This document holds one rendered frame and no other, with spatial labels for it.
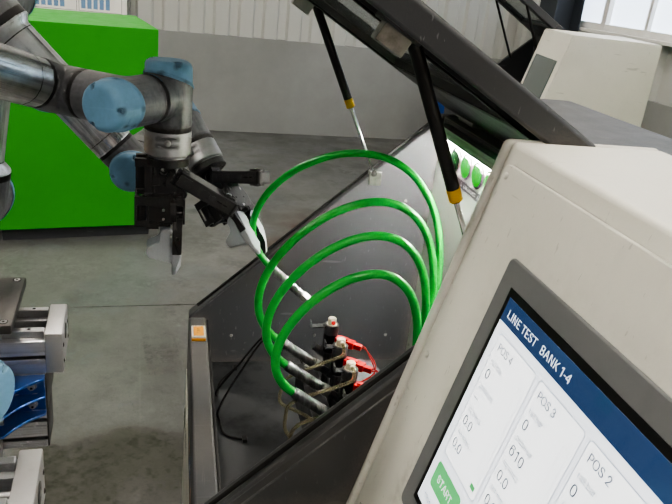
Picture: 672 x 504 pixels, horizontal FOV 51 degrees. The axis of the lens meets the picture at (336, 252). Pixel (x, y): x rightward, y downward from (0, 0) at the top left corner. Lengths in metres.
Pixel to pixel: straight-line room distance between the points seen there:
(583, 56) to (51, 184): 3.13
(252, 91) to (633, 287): 7.25
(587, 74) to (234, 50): 4.46
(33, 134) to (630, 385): 4.09
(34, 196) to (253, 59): 3.77
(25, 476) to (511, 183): 0.80
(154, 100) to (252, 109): 6.76
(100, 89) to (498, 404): 0.67
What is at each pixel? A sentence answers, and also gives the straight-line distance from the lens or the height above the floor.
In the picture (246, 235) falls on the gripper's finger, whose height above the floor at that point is 1.23.
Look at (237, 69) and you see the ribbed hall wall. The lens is 7.73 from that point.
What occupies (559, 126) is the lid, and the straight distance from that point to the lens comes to 0.92.
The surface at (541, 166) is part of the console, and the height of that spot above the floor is 1.54.
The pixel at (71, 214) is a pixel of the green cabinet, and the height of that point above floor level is 0.17.
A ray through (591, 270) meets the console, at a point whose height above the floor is 1.48.
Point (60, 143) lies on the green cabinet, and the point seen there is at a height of 0.61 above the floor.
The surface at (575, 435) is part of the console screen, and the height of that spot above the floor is 1.36.
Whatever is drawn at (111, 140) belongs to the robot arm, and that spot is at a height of 1.39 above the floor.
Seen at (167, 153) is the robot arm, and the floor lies 1.42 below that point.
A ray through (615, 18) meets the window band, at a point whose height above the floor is 1.61.
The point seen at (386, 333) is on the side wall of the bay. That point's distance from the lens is 1.75.
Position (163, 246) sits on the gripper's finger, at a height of 1.26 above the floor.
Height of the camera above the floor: 1.72
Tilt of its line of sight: 22 degrees down
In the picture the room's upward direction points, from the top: 7 degrees clockwise
